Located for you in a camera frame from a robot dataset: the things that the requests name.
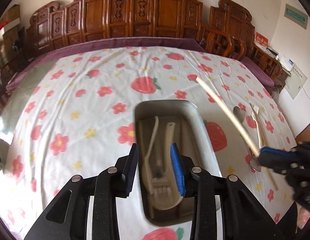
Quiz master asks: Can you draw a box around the cream plastic spoon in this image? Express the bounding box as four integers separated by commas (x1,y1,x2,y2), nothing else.
151,121,186,211

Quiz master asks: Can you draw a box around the bamboo chopstick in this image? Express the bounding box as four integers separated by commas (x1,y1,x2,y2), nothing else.
195,75,279,192

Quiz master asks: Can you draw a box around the carved wooden bench backrest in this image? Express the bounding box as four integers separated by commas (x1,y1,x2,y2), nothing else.
25,0,247,58

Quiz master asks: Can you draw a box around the metal rectangular tray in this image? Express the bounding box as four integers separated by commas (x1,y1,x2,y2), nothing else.
133,100,223,227

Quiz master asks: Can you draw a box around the carved wooden armchair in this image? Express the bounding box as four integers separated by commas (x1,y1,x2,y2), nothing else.
209,0,283,85

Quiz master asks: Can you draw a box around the white plastic fork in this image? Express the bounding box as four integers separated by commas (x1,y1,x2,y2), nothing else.
142,115,172,201

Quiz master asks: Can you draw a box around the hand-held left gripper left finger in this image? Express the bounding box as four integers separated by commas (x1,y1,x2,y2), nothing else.
25,143,140,240

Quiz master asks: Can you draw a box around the white box device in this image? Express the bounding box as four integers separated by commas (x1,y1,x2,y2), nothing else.
280,55,296,72

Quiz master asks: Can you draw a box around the metal fork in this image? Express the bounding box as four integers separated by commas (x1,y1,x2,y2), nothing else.
249,102,267,151

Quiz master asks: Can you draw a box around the metal spoon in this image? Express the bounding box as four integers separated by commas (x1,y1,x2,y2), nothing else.
232,105,263,173

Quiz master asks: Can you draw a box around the floral strawberry tablecloth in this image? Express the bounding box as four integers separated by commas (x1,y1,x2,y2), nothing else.
0,45,299,240

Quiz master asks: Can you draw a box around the green wall panel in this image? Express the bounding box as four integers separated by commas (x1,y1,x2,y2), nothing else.
284,3,309,29

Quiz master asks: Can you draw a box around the wall paper sheet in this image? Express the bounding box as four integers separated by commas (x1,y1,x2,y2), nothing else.
285,63,308,99

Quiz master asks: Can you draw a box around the purple armchair cushion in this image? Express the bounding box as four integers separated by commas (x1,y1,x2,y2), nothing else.
240,56,276,87

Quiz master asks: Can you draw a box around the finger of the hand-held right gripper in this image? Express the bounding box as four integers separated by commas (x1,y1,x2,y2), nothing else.
259,155,291,175
259,147,300,160

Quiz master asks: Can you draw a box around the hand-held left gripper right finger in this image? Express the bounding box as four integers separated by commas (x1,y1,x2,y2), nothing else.
170,143,283,240

